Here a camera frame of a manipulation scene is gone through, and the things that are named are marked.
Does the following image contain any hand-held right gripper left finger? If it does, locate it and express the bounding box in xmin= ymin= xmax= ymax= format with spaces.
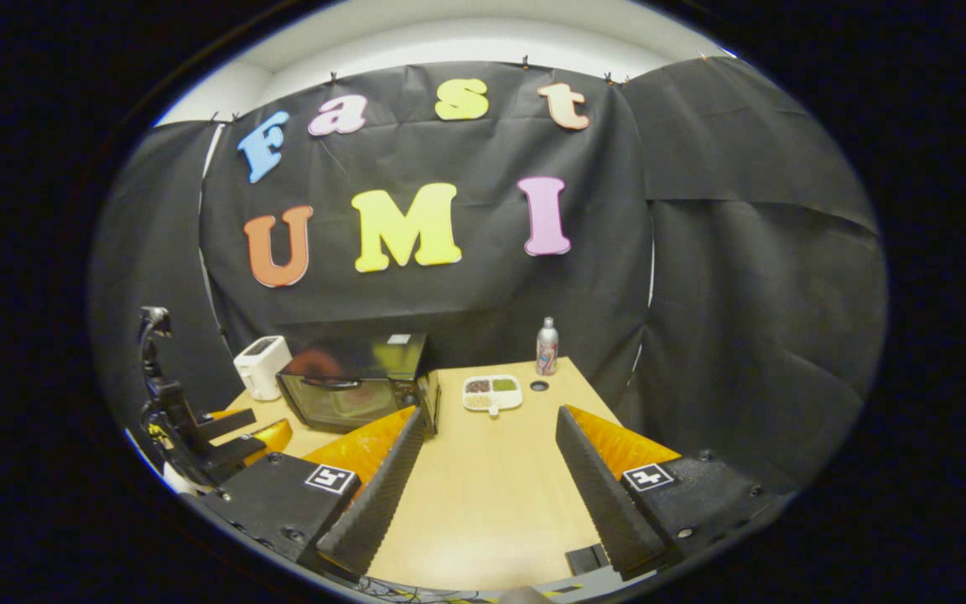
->
xmin=198 ymin=407 xmax=427 ymax=581

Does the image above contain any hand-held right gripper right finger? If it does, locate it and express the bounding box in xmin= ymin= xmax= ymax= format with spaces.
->
xmin=555 ymin=404 xmax=794 ymax=581

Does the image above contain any black electric oven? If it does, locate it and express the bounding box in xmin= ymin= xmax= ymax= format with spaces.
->
xmin=275 ymin=332 xmax=442 ymax=435

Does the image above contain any white toaster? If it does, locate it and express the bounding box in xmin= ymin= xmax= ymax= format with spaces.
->
xmin=233 ymin=336 xmax=293 ymax=402

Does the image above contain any white divided snack tray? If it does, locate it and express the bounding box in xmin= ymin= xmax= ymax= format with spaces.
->
xmin=461 ymin=374 xmax=524 ymax=418

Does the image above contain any silver spray bottle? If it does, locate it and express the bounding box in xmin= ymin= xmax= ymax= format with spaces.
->
xmin=536 ymin=317 xmax=559 ymax=377

